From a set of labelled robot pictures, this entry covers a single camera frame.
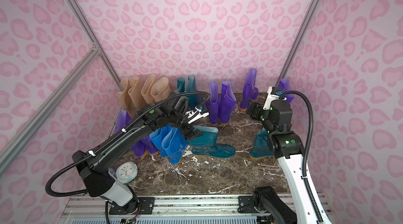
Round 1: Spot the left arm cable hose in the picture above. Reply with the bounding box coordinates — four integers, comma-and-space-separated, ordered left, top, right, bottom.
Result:
44, 91, 211, 224

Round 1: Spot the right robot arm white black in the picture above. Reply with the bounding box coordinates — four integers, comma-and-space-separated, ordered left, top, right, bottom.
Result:
247, 100, 331, 224

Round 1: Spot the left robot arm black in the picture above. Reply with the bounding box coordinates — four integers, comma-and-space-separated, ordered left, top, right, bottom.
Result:
72, 96, 207, 207

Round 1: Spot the beige boot with paper stuffing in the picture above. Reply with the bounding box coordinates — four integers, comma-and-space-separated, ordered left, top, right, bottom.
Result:
151, 77, 171, 102

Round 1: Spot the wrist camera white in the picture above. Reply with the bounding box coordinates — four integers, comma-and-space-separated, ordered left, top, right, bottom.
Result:
183, 106, 209, 124
263, 86, 283, 110

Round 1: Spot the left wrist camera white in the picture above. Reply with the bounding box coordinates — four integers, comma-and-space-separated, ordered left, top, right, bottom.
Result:
183, 106, 209, 124

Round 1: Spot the purple boot shaft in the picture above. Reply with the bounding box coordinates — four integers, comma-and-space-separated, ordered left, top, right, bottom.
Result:
219, 81, 237, 124

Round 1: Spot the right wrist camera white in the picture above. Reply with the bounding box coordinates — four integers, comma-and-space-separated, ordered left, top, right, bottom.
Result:
263, 86, 283, 110

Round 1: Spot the aluminium frame post right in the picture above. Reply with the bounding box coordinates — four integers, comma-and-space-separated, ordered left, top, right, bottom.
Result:
276, 0, 322, 86

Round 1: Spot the aluminium frame post left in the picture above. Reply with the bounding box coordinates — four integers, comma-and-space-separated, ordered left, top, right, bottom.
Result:
66, 0, 122, 90

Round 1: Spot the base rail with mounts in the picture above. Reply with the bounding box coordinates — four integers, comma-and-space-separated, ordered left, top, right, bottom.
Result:
59, 194, 276, 224

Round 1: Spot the mint alarm clock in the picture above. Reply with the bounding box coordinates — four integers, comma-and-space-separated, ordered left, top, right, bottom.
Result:
116, 162, 138, 184

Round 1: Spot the aluminium frame post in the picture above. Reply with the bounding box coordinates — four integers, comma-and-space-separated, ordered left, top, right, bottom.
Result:
66, 0, 122, 90
276, 0, 322, 86

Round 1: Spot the blue boot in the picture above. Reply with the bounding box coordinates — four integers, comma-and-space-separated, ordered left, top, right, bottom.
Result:
149, 125, 172, 158
162, 128, 188, 165

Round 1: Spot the aluminium diagonal brace left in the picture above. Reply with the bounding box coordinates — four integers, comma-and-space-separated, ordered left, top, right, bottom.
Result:
1, 46, 100, 174

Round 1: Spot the beige boot pair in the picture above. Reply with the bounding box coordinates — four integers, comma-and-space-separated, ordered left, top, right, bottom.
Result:
116, 78, 136, 118
128, 76, 147, 110

